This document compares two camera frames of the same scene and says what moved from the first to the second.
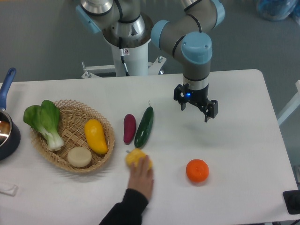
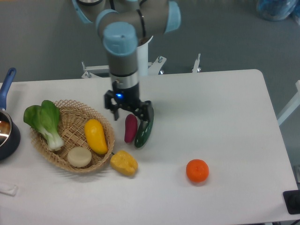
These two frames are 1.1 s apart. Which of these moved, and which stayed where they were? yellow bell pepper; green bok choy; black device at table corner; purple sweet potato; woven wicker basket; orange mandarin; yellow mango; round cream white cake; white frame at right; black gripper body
Moved: yellow bell pepper; black gripper body
Stayed: round cream white cake; yellow mango; white frame at right; woven wicker basket; green bok choy; black device at table corner; orange mandarin; purple sweet potato
